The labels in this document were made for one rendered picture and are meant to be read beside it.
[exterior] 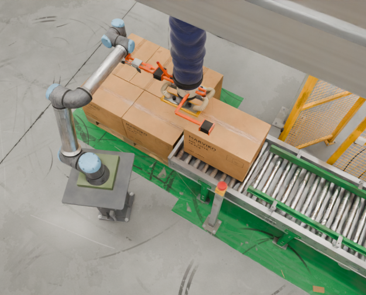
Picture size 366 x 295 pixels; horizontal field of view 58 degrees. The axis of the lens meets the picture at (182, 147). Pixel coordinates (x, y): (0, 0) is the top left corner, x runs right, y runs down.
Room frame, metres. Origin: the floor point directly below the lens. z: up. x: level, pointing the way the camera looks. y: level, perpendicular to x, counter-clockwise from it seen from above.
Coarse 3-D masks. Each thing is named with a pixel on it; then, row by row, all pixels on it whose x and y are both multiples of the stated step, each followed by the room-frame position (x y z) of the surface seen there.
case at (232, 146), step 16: (208, 112) 1.54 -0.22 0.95; (224, 112) 1.54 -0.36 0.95; (240, 112) 1.54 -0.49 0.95; (192, 128) 1.39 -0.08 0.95; (224, 128) 1.38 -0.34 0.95; (240, 128) 1.38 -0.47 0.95; (256, 128) 1.38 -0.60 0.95; (192, 144) 1.34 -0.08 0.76; (208, 144) 1.26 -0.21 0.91; (224, 144) 1.24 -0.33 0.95; (240, 144) 1.24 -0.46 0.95; (256, 144) 1.23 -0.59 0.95; (208, 160) 1.25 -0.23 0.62; (224, 160) 1.18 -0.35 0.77; (240, 160) 1.11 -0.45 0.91; (240, 176) 1.09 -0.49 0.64
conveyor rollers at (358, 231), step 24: (264, 144) 1.45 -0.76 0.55; (264, 168) 1.20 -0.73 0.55; (288, 168) 1.20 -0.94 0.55; (240, 192) 0.98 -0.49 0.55; (264, 192) 0.98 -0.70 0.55; (288, 192) 0.97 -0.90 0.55; (312, 192) 0.97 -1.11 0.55; (336, 192) 0.97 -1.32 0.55; (288, 216) 0.76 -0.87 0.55; (312, 216) 0.76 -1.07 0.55; (336, 216) 0.76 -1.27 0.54
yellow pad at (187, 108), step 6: (162, 96) 1.59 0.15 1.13; (174, 96) 1.56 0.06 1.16; (168, 102) 1.52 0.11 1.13; (174, 102) 1.52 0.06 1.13; (192, 102) 1.52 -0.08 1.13; (180, 108) 1.47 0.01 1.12; (186, 108) 1.46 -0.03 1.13; (192, 108) 1.46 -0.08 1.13; (192, 114) 1.41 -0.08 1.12; (198, 114) 1.41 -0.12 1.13
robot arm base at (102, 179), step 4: (104, 164) 1.13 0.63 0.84; (104, 168) 1.07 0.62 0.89; (104, 172) 1.04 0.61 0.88; (108, 172) 1.07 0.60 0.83; (104, 176) 1.02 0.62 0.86; (108, 176) 1.04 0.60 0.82; (88, 180) 0.99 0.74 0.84; (92, 180) 0.98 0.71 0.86; (96, 180) 0.98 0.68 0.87; (100, 180) 0.99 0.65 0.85; (104, 180) 1.00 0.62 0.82; (92, 184) 0.97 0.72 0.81; (96, 184) 0.97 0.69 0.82; (100, 184) 0.97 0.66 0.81
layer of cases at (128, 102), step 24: (144, 48) 2.69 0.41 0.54; (120, 72) 2.35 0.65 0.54; (144, 72) 2.35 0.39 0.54; (168, 72) 2.34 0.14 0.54; (216, 72) 2.33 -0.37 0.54; (96, 96) 2.04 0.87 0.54; (120, 96) 2.04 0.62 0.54; (144, 96) 2.03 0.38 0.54; (216, 96) 2.19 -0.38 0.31; (96, 120) 2.01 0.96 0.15; (120, 120) 1.79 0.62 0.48; (144, 120) 1.74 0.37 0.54; (168, 120) 1.74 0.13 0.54; (144, 144) 1.65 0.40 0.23; (168, 144) 1.48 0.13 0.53
